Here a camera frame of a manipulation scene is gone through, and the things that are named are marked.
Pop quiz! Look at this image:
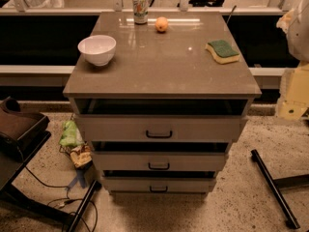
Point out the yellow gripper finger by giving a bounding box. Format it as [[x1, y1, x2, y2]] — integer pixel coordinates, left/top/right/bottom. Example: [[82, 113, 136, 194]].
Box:
[[276, 61, 309, 120]]

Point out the green yellow sponge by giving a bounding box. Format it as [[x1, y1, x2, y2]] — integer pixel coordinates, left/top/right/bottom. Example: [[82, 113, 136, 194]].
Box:
[[206, 40, 239, 64]]

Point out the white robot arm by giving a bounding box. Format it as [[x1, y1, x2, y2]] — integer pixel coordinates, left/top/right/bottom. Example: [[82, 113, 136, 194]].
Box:
[[276, 0, 309, 120]]

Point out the white ceramic bowl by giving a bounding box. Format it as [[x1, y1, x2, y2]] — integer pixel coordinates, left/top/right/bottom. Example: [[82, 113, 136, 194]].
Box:
[[77, 35, 117, 67]]

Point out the black stand leg right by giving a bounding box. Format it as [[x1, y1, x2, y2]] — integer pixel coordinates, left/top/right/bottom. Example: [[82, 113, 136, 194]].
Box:
[[251, 149, 309, 229]]

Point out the grey drawer cabinet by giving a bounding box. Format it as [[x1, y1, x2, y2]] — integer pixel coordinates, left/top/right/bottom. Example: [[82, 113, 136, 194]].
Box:
[[64, 12, 261, 182]]

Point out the orange fruit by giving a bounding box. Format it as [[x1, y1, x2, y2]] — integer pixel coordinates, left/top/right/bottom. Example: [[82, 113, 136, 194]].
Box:
[[154, 16, 168, 33]]

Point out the white drink can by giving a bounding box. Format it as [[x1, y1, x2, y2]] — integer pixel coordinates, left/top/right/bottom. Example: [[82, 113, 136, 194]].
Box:
[[132, 0, 148, 24]]

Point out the middle grey drawer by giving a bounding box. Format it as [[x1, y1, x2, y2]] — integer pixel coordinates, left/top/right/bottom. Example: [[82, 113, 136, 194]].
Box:
[[92, 152, 226, 171]]

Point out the grey drawer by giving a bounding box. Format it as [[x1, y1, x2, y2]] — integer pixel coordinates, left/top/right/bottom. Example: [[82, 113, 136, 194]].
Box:
[[101, 177, 216, 193], [75, 115, 247, 142], [92, 152, 226, 171]]

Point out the top grey drawer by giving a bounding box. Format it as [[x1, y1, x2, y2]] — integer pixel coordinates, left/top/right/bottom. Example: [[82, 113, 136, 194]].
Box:
[[75, 115, 247, 142]]

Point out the bottom grey drawer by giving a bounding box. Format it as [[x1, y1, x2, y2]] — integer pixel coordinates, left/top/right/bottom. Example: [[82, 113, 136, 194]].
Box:
[[101, 177, 216, 193]]

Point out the yellow snack bag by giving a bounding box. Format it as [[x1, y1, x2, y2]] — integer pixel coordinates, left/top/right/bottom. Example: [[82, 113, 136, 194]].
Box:
[[70, 145, 92, 168]]

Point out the green chip bag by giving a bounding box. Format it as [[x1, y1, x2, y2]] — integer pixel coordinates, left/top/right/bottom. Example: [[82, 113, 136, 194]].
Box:
[[59, 120, 84, 147]]

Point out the brown chair seat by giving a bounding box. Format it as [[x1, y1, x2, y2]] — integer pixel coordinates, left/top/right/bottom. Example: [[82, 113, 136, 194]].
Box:
[[0, 97, 49, 161]]

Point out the black chair base left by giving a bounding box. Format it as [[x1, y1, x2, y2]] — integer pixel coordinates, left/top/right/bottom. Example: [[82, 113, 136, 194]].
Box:
[[0, 131, 101, 232]]

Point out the black floor cable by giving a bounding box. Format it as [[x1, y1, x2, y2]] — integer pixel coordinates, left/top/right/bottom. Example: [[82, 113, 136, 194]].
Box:
[[23, 166, 98, 232]]

